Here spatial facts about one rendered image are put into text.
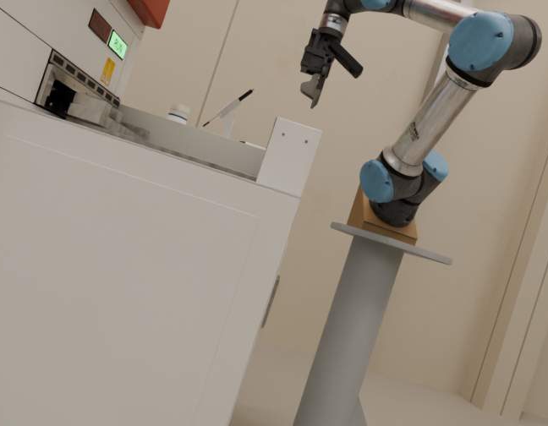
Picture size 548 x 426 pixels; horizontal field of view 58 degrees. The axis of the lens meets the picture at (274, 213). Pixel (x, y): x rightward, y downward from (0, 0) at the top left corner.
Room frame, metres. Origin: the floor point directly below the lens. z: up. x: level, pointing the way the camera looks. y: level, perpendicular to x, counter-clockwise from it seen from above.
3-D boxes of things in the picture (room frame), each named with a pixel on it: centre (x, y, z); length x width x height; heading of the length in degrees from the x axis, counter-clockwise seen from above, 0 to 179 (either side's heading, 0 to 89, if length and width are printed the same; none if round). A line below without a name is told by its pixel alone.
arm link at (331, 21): (1.36, 0.01, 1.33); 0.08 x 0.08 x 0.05
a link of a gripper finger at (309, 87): (1.35, 0.01, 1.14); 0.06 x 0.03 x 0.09; 88
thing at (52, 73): (1.31, 0.57, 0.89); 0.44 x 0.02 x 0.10; 178
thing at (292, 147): (1.24, 0.00, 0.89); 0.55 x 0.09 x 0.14; 178
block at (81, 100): (1.18, 0.50, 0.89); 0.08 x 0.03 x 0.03; 88
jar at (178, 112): (1.80, 0.44, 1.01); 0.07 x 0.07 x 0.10
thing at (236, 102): (1.56, 0.24, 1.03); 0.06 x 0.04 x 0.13; 88
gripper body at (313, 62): (1.37, 0.01, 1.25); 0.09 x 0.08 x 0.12; 88
